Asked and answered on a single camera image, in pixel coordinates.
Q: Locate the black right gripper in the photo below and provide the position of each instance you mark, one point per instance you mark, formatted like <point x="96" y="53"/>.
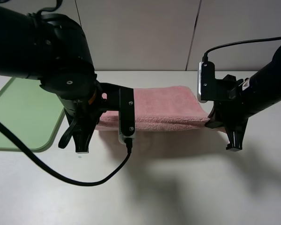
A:
<point x="228" y="111"/>

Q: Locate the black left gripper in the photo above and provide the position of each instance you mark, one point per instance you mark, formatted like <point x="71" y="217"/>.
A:
<point x="98" y="111"/>

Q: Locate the pink fluffy towel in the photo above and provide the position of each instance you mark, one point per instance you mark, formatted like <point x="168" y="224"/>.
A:
<point x="172" y="108"/>

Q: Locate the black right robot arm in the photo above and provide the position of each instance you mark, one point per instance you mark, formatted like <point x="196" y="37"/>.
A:
<point x="263" y="88"/>

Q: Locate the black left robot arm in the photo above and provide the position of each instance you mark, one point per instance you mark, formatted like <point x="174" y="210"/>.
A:
<point x="52" y="48"/>

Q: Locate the light green plastic tray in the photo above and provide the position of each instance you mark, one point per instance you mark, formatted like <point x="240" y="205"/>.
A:
<point x="30" y="113"/>

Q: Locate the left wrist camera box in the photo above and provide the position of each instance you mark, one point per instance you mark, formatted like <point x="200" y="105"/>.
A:
<point x="126" y="114"/>

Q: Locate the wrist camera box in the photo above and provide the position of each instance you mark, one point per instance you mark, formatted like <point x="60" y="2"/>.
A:
<point x="126" y="114"/>
<point x="206" y="82"/>

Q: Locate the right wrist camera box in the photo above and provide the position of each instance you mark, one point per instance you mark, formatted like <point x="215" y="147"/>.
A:
<point x="206" y="82"/>

